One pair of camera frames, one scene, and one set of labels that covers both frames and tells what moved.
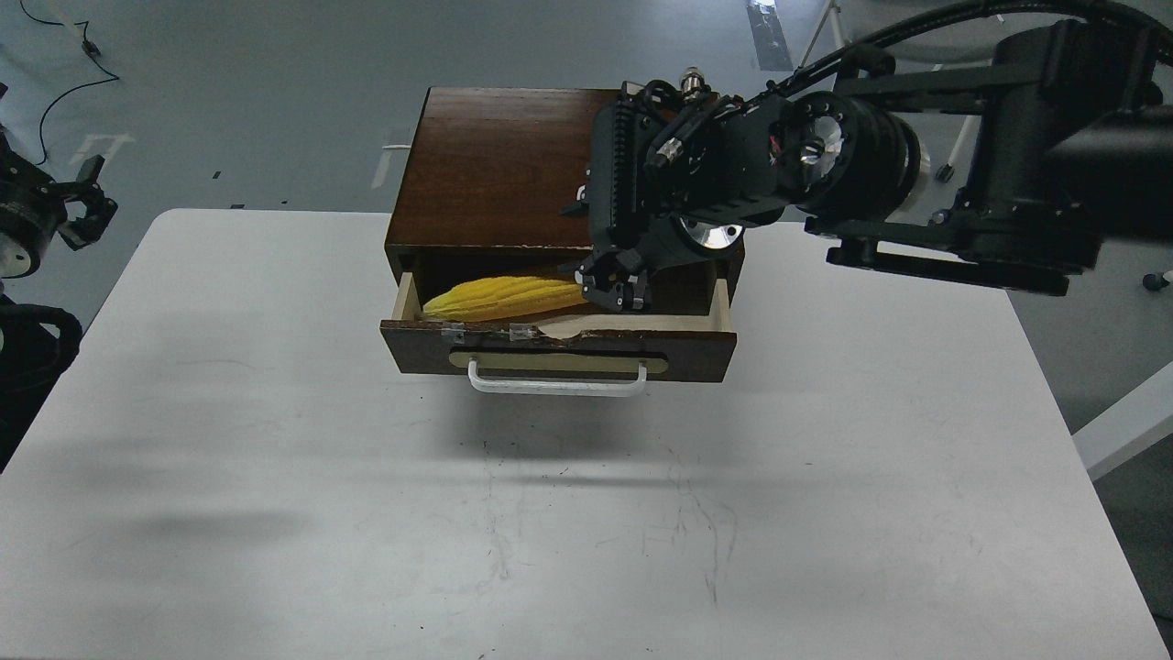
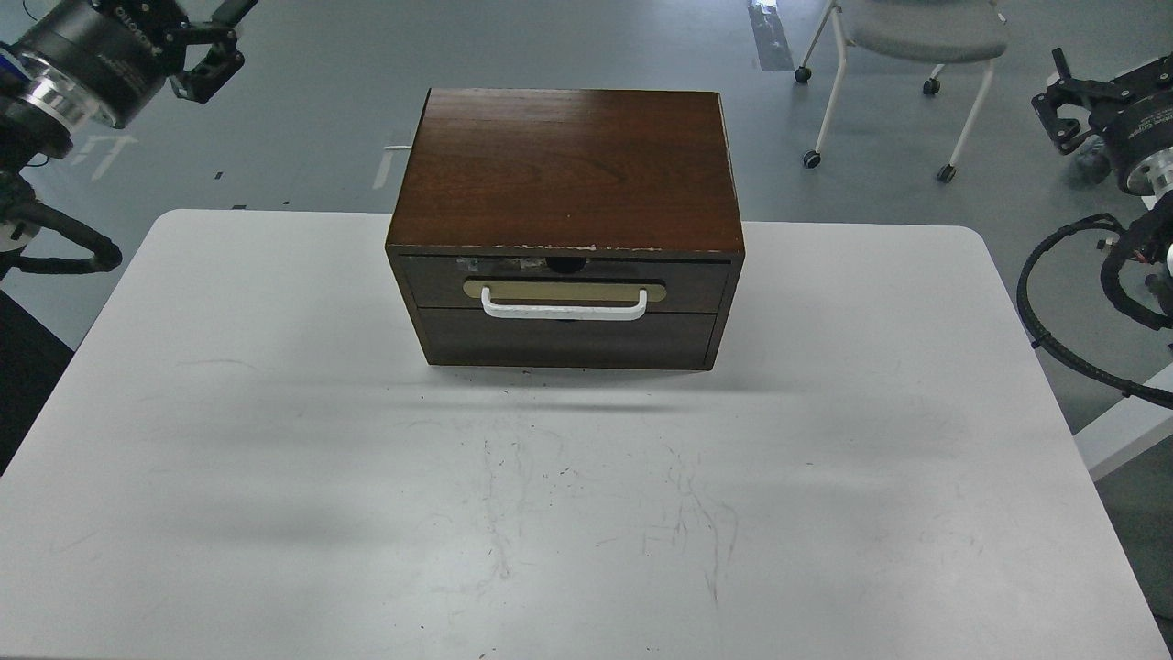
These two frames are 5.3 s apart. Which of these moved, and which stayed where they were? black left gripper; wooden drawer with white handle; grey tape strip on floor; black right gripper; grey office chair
Moved: black left gripper; black right gripper; wooden drawer with white handle
Stayed: grey tape strip on floor; grey office chair
